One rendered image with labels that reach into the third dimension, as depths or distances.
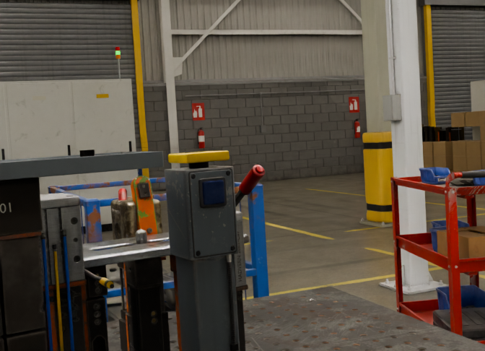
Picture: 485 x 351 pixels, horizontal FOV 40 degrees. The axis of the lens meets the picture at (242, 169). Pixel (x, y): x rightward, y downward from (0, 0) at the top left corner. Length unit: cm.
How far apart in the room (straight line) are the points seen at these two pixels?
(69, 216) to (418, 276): 422
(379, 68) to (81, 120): 382
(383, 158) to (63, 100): 408
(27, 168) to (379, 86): 743
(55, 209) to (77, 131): 803
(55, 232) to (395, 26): 418
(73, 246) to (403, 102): 407
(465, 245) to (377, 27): 531
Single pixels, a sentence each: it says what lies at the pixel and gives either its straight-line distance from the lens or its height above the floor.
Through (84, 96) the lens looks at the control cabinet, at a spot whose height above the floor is 178.
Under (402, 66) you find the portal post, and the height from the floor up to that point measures 158.
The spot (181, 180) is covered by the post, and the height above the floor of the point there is 113.
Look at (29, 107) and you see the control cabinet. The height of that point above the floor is 167.
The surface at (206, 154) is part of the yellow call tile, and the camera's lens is 84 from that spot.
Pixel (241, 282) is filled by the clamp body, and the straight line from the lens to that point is 106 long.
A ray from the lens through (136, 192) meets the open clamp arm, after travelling 133.
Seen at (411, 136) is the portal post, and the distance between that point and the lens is 489.
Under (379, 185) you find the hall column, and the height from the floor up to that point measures 48.
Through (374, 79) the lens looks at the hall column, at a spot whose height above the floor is 173.
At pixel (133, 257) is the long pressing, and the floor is 99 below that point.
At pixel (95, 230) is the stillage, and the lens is 283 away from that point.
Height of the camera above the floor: 118
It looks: 3 degrees down
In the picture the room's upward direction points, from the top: 3 degrees counter-clockwise
